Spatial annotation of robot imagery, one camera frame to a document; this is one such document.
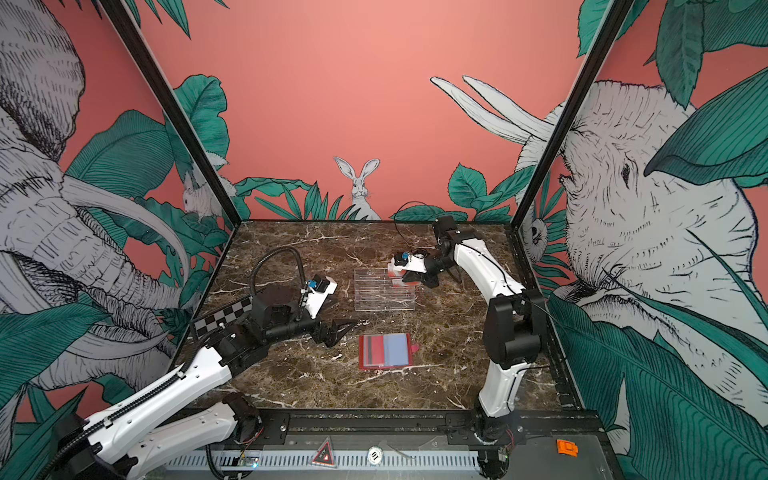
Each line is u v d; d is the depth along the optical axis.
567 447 0.70
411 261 0.73
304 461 0.70
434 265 0.76
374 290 1.01
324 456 0.70
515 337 0.49
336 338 0.64
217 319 0.90
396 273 0.96
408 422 0.77
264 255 1.11
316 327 0.64
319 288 0.61
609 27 0.72
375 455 0.70
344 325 0.65
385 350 0.87
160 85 0.81
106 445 0.39
